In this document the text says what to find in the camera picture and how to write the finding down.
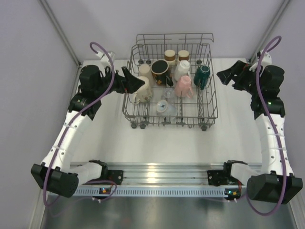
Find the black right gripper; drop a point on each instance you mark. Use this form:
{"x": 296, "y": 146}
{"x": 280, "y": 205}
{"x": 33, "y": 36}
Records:
{"x": 118, "y": 84}

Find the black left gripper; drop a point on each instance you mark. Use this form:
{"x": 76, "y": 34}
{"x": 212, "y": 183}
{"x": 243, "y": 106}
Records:
{"x": 240, "y": 76}

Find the cream mug green inside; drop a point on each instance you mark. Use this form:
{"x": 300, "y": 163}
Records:
{"x": 144, "y": 94}

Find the beige plain cup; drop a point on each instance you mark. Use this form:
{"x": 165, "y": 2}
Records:
{"x": 145, "y": 70}

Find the black skull mug red inside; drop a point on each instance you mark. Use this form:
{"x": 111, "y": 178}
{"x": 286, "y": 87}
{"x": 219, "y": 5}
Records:
{"x": 161, "y": 72}

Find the white cup teal base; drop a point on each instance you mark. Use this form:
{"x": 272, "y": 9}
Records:
{"x": 201, "y": 76}

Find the grey wire dish rack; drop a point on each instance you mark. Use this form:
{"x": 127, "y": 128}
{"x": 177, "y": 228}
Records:
{"x": 201, "y": 110}

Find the clear glass tumbler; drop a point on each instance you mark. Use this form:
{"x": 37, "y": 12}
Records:
{"x": 168, "y": 95}

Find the light blue mug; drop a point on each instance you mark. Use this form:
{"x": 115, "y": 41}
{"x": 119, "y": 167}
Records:
{"x": 165, "y": 109}

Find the cream mug with handle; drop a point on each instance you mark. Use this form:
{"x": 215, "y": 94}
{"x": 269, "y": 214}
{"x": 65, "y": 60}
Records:
{"x": 181, "y": 69}

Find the pink mug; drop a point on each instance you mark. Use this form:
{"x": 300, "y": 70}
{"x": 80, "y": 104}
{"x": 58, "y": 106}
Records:
{"x": 184, "y": 87}

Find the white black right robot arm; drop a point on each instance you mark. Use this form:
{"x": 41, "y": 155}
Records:
{"x": 54, "y": 174}

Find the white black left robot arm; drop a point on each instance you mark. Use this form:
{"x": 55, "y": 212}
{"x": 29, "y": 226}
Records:
{"x": 276, "y": 180}

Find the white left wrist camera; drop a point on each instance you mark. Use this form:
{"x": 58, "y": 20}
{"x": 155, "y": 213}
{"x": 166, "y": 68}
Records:
{"x": 266, "y": 58}

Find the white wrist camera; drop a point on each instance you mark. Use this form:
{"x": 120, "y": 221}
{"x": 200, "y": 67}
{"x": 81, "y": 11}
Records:
{"x": 104, "y": 58}
{"x": 266, "y": 58}

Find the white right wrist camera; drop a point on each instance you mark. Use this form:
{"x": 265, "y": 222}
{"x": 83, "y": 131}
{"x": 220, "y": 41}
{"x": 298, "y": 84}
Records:
{"x": 104, "y": 58}

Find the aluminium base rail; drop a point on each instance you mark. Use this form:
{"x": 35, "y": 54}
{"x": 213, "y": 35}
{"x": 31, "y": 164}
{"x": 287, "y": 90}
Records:
{"x": 165, "y": 174}

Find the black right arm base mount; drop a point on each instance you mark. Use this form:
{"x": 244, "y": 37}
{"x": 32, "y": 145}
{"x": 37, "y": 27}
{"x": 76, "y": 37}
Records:
{"x": 108, "y": 176}

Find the aluminium corner frame post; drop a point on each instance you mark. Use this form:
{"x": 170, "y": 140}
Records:
{"x": 60, "y": 32}

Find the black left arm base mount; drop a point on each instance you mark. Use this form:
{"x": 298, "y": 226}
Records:
{"x": 223, "y": 177}

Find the perforated blue-grey cable tray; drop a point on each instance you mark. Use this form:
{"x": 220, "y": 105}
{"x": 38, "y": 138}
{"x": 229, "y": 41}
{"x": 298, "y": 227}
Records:
{"x": 153, "y": 192}

